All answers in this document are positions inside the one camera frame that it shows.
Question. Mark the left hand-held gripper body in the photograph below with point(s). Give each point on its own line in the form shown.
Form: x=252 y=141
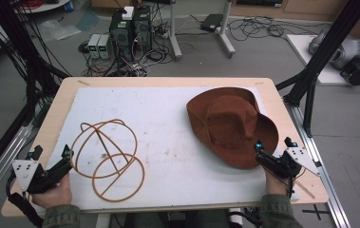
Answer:
x=41 y=179

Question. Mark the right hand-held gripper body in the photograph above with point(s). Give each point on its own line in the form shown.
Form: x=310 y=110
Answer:
x=282 y=164

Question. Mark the brown felt cowboy hat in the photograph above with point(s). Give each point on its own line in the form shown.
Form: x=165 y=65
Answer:
x=231 y=126

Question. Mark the person's left hand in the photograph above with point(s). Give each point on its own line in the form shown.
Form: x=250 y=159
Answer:
x=54 y=195

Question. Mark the person's right hand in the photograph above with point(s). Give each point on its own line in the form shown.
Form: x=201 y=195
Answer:
x=275 y=186

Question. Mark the thin wooden strip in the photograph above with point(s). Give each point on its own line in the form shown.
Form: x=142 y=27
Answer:
x=306 y=190

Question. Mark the white cylinder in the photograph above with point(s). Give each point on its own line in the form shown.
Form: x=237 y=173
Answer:
x=236 y=216

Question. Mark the white platform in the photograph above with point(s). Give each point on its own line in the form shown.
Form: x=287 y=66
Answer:
x=307 y=57

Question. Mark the white table mat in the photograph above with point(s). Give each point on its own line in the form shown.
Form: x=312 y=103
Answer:
x=168 y=152

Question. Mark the black device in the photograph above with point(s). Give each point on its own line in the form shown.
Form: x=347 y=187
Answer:
x=356 y=73

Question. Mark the grey robot shell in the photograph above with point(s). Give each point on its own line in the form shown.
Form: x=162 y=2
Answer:
x=345 y=50

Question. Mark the grey power supply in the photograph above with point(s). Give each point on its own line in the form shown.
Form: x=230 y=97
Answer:
x=104 y=47
x=93 y=46

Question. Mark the grey desk leg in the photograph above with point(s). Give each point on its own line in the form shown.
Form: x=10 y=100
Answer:
x=175 y=34
x=226 y=31

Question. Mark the clear plastic sheet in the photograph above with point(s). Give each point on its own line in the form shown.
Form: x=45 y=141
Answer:
x=57 y=30

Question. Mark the black computer tower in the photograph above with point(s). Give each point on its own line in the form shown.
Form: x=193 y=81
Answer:
x=122 y=34
x=142 y=30

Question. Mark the black flat box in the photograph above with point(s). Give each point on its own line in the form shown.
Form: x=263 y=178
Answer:
x=212 y=22

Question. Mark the teal sheet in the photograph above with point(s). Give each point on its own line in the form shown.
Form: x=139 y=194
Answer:
x=87 y=20

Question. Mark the white round table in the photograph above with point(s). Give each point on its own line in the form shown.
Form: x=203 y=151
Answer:
x=43 y=5

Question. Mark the white box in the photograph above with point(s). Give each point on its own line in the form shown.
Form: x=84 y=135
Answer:
x=128 y=12

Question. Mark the aluminium rail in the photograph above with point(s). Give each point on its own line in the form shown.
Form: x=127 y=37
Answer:
x=0 y=164
x=321 y=164

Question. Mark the black frame stand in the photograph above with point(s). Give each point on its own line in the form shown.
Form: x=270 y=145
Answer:
x=323 y=60
x=16 y=47

